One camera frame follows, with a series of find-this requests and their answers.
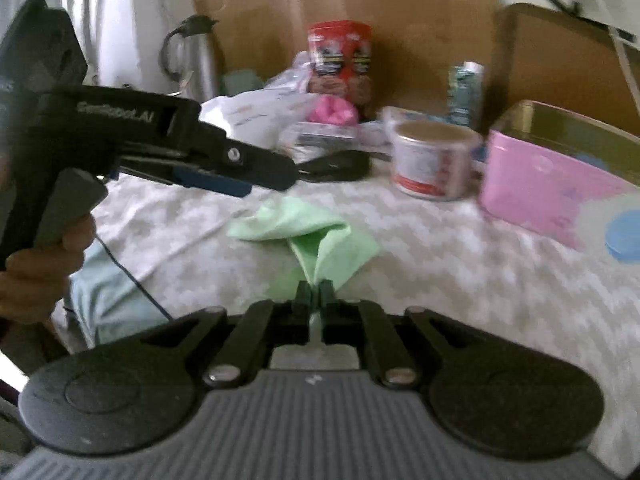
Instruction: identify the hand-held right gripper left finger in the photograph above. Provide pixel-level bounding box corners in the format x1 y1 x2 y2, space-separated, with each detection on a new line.
172 281 312 388

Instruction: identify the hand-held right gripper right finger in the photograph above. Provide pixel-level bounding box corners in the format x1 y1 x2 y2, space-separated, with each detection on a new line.
320 280 452 389

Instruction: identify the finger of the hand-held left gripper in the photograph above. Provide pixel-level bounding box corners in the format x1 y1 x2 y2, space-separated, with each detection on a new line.
187 127 299 192
119 156 253 199

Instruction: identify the green cloth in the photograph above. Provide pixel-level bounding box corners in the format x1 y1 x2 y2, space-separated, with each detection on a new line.
226 196 382 301

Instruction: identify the pink fluffy cloth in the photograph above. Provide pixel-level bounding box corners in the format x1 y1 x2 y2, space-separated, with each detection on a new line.
307 95 359 126

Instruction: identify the pink tin box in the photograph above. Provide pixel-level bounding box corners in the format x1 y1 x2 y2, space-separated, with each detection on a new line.
479 100 640 264

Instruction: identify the person's left hand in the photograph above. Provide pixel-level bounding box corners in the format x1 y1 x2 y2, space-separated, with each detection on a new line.
0 214 97 322

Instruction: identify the white printed package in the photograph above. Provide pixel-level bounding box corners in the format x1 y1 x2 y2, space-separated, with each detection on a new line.
200 87 321 157

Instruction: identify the clear plastic package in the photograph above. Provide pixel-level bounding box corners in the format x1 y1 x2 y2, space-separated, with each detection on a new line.
277 121 392 162

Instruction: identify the black pouch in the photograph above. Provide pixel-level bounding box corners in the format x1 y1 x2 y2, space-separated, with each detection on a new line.
297 150 371 184

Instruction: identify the silver thermos jug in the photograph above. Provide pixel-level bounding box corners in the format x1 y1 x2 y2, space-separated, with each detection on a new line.
159 15 224 104

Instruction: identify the white curtain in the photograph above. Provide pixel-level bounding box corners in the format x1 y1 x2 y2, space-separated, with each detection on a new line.
0 0 197 92

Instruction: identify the beige zigzag bedsheet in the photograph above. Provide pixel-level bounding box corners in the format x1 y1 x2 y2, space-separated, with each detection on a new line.
50 95 640 463

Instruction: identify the red cereal box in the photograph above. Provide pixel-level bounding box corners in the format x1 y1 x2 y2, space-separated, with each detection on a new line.
306 20 374 117

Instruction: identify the pale teal sheet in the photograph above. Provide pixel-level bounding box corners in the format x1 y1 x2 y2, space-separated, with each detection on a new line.
69 244 171 347

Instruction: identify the round tin can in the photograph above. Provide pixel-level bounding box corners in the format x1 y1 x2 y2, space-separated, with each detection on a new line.
390 120 484 202

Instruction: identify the wooden board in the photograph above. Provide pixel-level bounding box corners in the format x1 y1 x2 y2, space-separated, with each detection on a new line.
192 0 502 113

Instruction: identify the green drink carton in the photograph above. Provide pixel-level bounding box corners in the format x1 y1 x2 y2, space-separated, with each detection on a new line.
447 61 485 129

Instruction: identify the blue cloth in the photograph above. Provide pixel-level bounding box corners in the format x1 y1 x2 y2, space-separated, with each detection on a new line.
570 154 608 171

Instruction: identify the brown woven cushion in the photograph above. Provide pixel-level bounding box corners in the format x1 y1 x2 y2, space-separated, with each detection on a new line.
486 2 640 137

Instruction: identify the black cable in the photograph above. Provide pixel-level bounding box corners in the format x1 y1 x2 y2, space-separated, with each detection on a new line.
94 234 175 322

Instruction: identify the black strap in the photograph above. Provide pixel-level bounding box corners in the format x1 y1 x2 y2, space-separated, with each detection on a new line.
535 0 637 45

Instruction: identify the white cable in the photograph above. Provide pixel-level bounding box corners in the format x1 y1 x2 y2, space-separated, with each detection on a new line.
592 0 640 93

